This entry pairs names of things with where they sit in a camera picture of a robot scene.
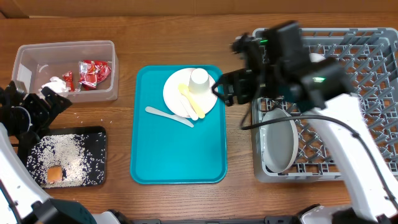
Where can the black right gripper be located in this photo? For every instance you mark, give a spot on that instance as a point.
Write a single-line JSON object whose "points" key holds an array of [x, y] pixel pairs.
{"points": [[232, 82]]}

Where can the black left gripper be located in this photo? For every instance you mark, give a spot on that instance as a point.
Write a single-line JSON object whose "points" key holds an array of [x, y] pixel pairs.
{"points": [[46, 116]]}

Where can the white napkin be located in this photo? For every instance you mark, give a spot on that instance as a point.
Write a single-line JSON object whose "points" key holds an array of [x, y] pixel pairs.
{"points": [[57, 85]]}

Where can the white paper cup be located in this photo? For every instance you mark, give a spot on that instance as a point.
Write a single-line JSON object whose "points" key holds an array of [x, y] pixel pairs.
{"points": [[199, 81]]}

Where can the red ketchup packet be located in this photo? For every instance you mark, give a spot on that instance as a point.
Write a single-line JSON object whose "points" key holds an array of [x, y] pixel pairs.
{"points": [[68, 78]]}

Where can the yellow plastic spoon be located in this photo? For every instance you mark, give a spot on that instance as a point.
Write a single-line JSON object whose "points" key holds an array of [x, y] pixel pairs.
{"points": [[183, 89]]}

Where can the red snack wrapper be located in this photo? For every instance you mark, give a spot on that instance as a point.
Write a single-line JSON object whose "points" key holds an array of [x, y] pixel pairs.
{"points": [[93, 72]]}

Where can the orange food cube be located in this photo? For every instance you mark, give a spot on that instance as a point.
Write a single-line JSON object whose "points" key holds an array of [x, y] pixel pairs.
{"points": [[54, 174]]}

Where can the grey round plate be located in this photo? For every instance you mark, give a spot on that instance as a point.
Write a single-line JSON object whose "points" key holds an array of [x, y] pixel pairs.
{"points": [[280, 146]]}

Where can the grey small bowl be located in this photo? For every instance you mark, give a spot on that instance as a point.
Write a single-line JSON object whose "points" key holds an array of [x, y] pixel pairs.
{"points": [[314, 57]]}

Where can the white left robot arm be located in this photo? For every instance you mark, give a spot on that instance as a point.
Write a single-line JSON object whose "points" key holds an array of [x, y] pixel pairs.
{"points": [[26, 201]]}

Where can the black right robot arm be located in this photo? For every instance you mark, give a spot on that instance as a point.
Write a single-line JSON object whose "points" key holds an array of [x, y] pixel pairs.
{"points": [[277, 63]]}

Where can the grey dishwasher rack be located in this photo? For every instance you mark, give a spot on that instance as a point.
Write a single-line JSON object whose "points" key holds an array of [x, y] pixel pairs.
{"points": [[368, 56]]}

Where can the clear plastic bin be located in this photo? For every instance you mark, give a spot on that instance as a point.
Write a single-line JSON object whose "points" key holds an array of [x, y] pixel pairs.
{"points": [[36, 64]]}

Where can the black rice tray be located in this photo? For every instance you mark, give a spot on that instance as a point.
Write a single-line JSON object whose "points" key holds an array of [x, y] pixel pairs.
{"points": [[81, 152]]}

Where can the grey plastic knife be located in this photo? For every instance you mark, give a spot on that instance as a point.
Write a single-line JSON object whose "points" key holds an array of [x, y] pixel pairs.
{"points": [[174, 117]]}

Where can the teal plastic tray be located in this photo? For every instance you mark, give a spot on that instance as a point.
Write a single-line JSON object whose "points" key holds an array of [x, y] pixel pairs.
{"points": [[164, 151]]}

